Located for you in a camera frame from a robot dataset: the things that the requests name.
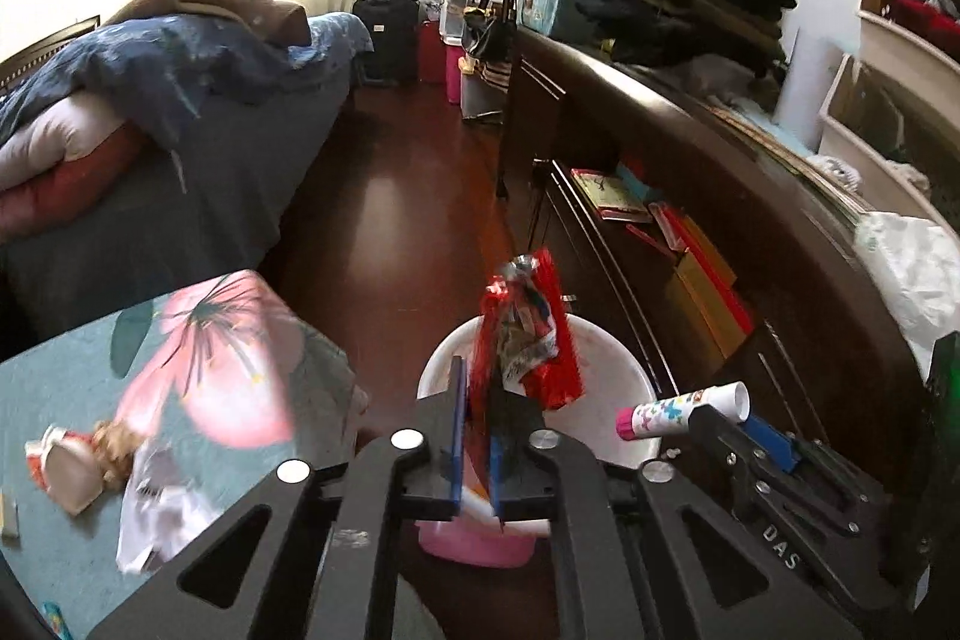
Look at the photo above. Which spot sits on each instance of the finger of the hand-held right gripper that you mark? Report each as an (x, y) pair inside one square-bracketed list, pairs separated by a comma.
[(771, 443), (720, 452)]

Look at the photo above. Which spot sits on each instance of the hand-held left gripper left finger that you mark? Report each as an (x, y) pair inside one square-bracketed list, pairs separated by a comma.
[(454, 441)]

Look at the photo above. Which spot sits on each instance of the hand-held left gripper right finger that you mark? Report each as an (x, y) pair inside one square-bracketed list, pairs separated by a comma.
[(496, 482)]

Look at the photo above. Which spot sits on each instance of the butterfly print glue stick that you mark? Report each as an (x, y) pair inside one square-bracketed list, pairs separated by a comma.
[(679, 413)]

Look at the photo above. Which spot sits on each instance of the red snack wrapper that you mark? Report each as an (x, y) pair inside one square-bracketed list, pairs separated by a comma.
[(536, 340)]

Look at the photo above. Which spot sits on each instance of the pink and white bin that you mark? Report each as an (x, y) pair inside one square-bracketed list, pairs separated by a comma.
[(600, 377)]

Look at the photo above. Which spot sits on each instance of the yellow brown box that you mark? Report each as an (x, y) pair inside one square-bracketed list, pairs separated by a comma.
[(701, 310)]

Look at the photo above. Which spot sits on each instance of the red flat box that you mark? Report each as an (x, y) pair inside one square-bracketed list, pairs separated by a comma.
[(709, 257)]

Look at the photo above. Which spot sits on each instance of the white plastic bag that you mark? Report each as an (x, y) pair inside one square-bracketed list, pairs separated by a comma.
[(911, 272)]

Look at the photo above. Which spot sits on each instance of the green and yellow book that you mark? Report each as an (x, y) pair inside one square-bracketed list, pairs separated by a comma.
[(609, 194)]

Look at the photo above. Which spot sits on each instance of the clear plastic wrapper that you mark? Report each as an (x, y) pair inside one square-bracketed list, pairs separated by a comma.
[(169, 512)]

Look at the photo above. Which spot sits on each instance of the dark wooden dresser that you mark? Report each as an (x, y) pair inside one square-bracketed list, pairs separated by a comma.
[(675, 138)]

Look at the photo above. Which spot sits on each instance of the brown crumpled scrap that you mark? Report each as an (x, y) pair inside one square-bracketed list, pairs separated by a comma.
[(120, 449)]

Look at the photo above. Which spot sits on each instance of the clear storage box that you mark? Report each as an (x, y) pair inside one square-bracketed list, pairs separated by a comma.
[(480, 93)]

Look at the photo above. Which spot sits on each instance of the bed with dark sheet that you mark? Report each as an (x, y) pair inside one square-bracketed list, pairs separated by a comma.
[(210, 183)]

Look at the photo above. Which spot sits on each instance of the beige storage bins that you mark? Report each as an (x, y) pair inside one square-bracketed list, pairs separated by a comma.
[(885, 100)]

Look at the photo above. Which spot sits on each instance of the pink container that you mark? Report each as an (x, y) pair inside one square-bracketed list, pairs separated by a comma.
[(454, 74)]

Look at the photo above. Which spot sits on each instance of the red suitcase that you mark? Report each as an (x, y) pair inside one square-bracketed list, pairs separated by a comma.
[(433, 51)]

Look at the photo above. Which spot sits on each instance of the black handbag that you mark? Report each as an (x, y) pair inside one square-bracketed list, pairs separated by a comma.
[(487, 36)]

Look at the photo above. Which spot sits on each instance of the black suitcase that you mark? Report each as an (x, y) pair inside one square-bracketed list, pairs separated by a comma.
[(386, 36)]

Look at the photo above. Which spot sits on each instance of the white plastic box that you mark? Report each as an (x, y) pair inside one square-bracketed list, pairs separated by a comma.
[(455, 14)]

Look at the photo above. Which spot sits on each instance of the colourful paper scrap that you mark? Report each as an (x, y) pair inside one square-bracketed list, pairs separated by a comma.
[(58, 619)]

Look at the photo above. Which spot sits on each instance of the dark folded clothes stack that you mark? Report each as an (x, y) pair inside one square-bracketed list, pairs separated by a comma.
[(690, 10)]

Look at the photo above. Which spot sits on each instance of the small yellow scrap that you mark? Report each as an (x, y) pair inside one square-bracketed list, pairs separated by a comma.
[(7, 516)]

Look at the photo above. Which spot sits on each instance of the red quilt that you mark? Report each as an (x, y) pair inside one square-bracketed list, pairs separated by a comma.
[(82, 175)]

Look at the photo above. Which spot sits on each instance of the brown blanket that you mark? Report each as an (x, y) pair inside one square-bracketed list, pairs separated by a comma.
[(225, 3)]

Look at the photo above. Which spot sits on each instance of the pale pink quilt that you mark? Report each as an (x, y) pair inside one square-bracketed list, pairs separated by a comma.
[(52, 138)]

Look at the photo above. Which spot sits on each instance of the dark wooden headboard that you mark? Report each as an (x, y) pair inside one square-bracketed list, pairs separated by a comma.
[(45, 44)]

